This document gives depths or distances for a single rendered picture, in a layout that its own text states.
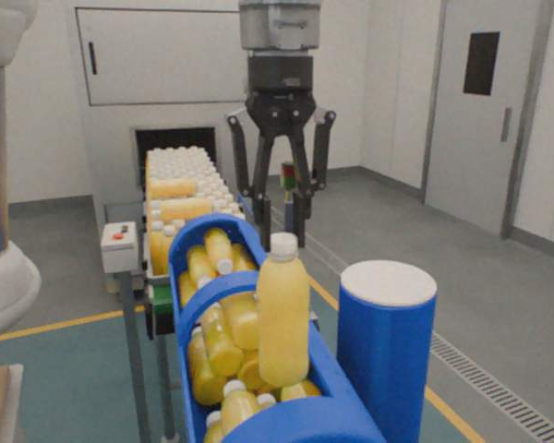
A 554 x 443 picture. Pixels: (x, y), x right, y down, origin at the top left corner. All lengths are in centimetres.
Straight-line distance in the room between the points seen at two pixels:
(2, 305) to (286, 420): 68
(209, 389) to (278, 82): 65
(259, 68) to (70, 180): 518
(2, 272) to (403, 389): 107
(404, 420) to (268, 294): 102
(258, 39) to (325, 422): 47
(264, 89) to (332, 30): 575
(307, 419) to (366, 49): 607
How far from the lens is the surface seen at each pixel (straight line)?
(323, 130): 57
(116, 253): 159
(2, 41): 95
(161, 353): 209
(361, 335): 138
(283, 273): 59
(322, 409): 67
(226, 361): 96
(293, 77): 53
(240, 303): 97
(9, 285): 112
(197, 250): 135
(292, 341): 63
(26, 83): 551
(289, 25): 52
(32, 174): 565
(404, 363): 143
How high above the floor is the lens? 168
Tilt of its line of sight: 20 degrees down
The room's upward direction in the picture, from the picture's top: straight up
